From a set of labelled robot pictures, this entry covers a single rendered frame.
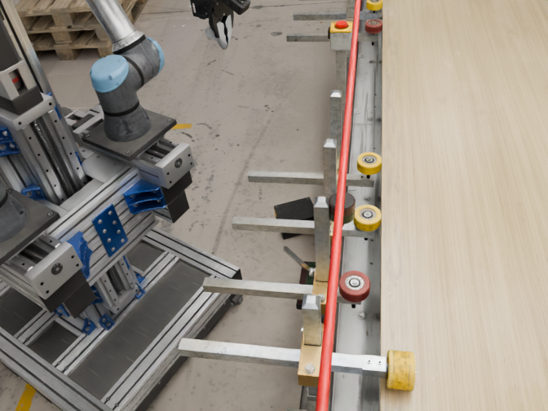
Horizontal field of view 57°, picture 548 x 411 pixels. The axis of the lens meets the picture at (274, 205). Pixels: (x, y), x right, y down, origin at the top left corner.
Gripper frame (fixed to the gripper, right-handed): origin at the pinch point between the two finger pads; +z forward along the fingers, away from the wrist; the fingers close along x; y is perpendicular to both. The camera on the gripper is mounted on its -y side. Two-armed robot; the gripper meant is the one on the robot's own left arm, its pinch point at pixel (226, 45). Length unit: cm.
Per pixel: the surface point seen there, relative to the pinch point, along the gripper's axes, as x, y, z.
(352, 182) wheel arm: -15, -33, 50
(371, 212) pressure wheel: 3, -48, 42
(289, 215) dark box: -47, 17, 120
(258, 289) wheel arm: 40, -32, 46
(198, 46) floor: -191, 200, 131
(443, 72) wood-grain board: -82, -39, 42
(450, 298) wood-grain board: 21, -78, 42
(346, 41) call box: -39.0, -17.5, 13.2
